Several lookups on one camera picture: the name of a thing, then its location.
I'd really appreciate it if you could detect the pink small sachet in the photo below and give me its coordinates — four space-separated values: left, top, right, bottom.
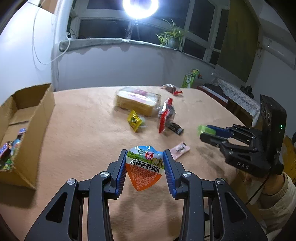
170 142 190 161

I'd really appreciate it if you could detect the green small candy packet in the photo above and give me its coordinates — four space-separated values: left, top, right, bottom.
197 125 216 136

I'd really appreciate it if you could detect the quail egg snack cup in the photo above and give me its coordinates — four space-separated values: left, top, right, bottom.
125 146 165 191

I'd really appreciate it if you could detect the red clear date pastry packet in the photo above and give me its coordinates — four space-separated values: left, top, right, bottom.
158 98 176 133

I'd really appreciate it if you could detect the yellow foil snack packet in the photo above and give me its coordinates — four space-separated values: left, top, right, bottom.
127 110 142 132

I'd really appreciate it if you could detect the sliced bread loaf bag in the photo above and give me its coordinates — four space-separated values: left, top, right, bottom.
114 87 161 117

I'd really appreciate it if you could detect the brown snickers bar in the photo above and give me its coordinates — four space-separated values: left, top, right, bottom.
0 141 12 161

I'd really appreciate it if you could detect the person right hand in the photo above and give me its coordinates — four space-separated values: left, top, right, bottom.
244 173 285 195

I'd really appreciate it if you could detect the red box on floor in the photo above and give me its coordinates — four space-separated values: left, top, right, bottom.
196 84 229 105

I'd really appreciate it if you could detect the white lace covered furniture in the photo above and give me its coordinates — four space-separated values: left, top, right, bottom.
212 77 260 127

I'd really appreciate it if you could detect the small black candy packet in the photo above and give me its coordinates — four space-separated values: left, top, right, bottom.
168 123 184 136

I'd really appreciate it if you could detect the green wrapped round candy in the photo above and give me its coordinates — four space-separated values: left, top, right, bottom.
139 116 147 128

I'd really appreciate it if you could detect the green white carton box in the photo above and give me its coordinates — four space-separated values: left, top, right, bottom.
181 69 200 88

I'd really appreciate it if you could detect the beige table cloth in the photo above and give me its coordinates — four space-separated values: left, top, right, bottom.
0 85 250 241

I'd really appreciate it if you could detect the potted spider plant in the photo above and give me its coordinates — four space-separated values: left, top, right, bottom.
156 19 190 51

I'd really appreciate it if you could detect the brown cardboard box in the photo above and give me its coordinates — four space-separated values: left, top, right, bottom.
1 83 55 189

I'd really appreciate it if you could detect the grey windowsill cloth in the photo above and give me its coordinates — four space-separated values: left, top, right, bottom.
58 38 216 69

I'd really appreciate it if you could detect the ring light on tripod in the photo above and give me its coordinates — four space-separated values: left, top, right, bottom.
122 0 159 39

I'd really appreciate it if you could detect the white hanging cable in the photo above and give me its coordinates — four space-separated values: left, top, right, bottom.
31 6 71 66

